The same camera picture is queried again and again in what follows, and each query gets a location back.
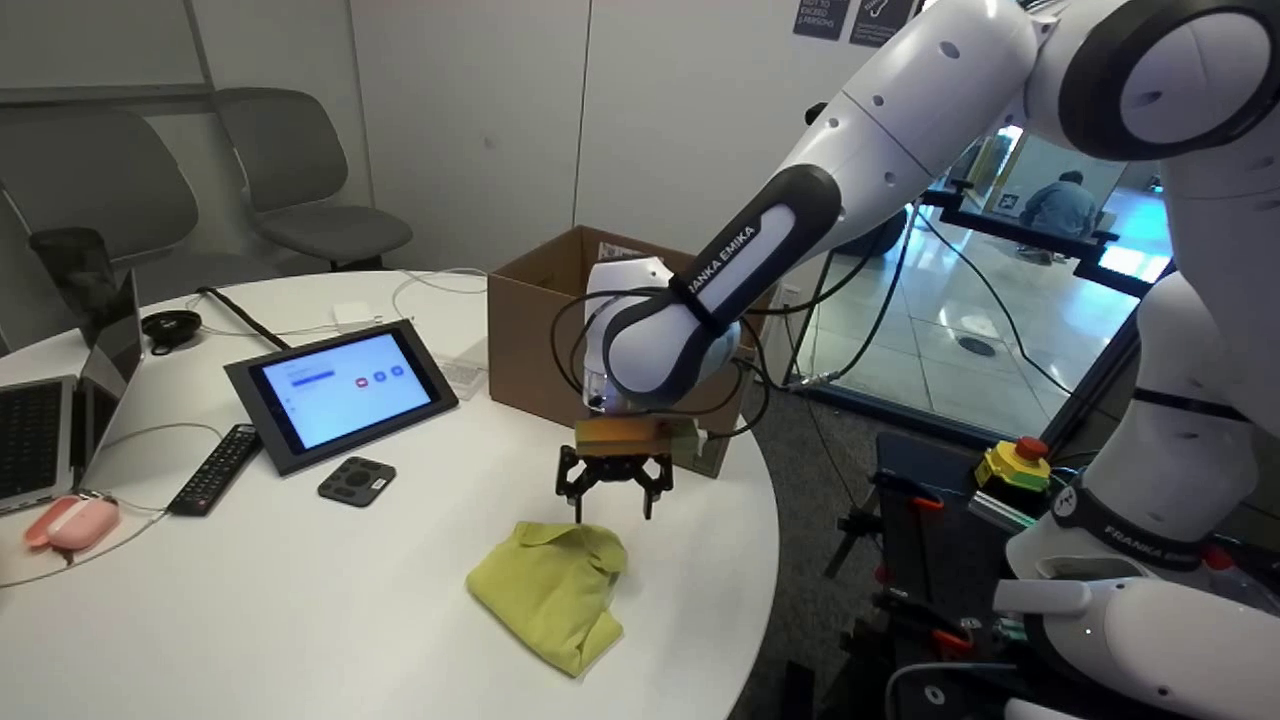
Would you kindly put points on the black tablet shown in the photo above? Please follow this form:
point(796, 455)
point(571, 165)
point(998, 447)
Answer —
point(347, 395)

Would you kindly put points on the dark wall poster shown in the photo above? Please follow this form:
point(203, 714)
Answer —
point(816, 16)
point(883, 20)

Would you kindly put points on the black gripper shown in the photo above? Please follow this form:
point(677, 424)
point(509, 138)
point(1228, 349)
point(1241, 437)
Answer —
point(615, 469)

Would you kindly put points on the silver laptop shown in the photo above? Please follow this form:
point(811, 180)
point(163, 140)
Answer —
point(40, 442)

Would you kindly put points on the black smartphone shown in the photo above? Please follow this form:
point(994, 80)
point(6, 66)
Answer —
point(358, 481)

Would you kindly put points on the brown cardboard box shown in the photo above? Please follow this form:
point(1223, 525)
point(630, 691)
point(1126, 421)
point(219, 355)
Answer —
point(535, 333)

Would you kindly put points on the grey office chair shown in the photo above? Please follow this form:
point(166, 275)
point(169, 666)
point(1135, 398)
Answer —
point(94, 187)
point(300, 172)

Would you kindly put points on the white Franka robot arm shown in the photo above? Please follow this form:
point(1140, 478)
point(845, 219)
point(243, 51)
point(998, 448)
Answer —
point(905, 121)

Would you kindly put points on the black round puck device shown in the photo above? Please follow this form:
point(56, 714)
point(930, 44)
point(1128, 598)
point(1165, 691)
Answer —
point(169, 329)

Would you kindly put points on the brown wrist camera block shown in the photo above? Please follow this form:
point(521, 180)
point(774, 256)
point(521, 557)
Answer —
point(623, 437)

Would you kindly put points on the yellow cloth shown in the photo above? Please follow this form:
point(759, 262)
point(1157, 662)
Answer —
point(555, 602)

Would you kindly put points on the person in blue shirt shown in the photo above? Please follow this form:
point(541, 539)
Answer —
point(1061, 207)

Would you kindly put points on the black robot stand frame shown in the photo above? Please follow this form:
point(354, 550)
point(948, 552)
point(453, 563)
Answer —
point(921, 584)

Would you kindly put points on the black remote control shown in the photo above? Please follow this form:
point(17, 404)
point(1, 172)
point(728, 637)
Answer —
point(215, 469)

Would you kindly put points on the red yellow emergency stop button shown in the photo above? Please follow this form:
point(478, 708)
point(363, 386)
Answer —
point(1019, 467)

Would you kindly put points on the pink computer mouse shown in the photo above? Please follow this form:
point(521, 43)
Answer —
point(71, 525)

